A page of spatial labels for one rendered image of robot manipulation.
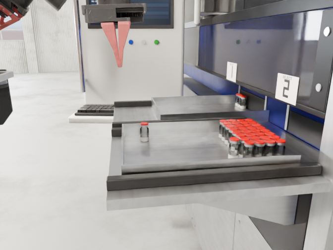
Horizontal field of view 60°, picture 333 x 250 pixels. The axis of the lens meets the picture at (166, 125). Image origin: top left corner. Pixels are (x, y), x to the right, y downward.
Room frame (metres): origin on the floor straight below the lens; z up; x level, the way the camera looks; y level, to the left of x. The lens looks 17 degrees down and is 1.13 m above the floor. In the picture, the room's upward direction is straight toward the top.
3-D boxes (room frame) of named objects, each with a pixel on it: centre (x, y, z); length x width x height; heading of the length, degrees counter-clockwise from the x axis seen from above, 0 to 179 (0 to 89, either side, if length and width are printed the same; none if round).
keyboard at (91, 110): (1.27, 0.20, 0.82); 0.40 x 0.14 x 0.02; 88
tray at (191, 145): (0.62, -0.07, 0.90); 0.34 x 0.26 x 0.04; 98
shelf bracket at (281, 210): (0.54, -0.12, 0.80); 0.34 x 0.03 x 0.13; 99
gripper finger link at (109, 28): (0.52, 0.07, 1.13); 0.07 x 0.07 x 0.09; 8
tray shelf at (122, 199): (0.79, -0.09, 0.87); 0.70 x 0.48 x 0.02; 9
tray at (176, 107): (0.97, -0.13, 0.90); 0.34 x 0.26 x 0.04; 99
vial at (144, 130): (0.68, 0.05, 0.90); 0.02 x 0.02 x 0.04
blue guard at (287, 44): (1.47, -0.15, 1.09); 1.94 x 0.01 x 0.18; 9
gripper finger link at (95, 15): (0.52, 0.10, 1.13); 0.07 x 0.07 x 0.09; 8
